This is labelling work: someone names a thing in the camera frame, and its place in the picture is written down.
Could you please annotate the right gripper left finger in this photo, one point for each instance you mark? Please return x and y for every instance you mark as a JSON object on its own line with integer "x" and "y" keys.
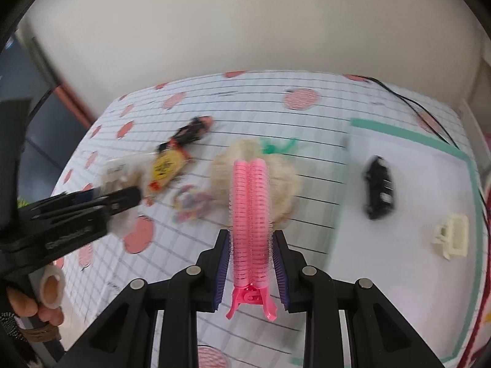
{"x": 123, "y": 334}

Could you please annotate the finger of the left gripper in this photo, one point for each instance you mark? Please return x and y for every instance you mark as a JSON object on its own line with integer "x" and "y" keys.
{"x": 60, "y": 208}

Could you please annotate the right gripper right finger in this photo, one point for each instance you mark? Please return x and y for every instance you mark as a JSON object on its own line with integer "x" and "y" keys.
{"x": 379, "y": 335}

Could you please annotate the bag of cotton swabs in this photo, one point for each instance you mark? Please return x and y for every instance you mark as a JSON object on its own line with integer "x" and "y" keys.
{"x": 121, "y": 173}

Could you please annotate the yellow snack packet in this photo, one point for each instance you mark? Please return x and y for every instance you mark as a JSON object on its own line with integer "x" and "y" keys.
{"x": 161, "y": 167}

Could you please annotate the cream claw hair clip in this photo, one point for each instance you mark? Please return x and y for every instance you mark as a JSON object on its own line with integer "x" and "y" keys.
{"x": 452, "y": 236}

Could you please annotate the black claw hair clip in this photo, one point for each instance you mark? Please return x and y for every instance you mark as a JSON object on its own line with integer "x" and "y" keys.
{"x": 189, "y": 133}

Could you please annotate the black toy car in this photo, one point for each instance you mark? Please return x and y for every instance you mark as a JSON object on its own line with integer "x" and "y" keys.
{"x": 380, "y": 190}

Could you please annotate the pink hair roller clip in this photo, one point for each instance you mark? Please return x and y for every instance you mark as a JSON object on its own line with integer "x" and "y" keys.
{"x": 250, "y": 236}

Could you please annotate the cream lace scrunchie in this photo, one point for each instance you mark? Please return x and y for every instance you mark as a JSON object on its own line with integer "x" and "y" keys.
{"x": 269, "y": 182}

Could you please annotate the person's left hand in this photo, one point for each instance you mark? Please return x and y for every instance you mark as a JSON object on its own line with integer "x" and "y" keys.
{"x": 48, "y": 309}

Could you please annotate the white grid tablecloth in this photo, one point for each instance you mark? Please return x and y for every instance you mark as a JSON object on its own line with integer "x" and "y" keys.
{"x": 185, "y": 219}

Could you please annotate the green shallow tray box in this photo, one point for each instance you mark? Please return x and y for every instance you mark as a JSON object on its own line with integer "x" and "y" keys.
{"x": 431, "y": 180}

